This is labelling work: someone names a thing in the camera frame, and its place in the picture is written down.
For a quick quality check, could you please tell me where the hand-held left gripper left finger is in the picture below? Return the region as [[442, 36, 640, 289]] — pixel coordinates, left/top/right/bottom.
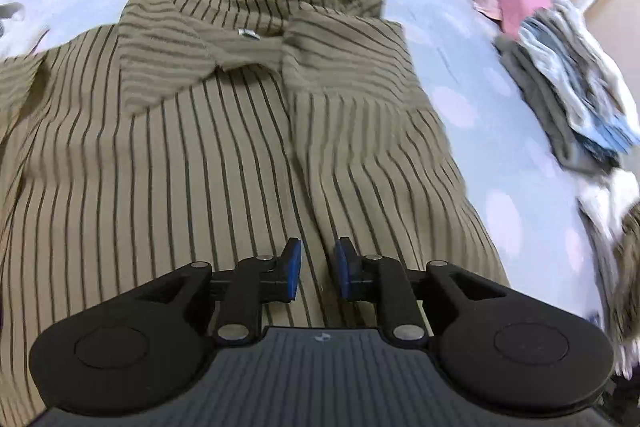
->
[[132, 237, 303, 348]]

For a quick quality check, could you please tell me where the pile of mixed clothes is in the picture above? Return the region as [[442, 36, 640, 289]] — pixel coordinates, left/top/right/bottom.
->
[[492, 0, 640, 380]]

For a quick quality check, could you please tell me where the white sweatshirt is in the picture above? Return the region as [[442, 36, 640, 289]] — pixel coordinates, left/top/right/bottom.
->
[[577, 169, 640, 258]]

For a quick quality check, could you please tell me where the polka dot bed cover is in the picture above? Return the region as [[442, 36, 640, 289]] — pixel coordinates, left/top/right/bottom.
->
[[0, 0, 618, 340]]

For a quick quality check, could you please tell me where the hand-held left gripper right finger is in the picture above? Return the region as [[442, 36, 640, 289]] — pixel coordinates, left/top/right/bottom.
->
[[334, 237, 506, 348]]

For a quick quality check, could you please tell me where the brown striped shirt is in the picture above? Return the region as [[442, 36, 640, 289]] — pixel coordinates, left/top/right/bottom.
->
[[0, 0, 512, 414]]

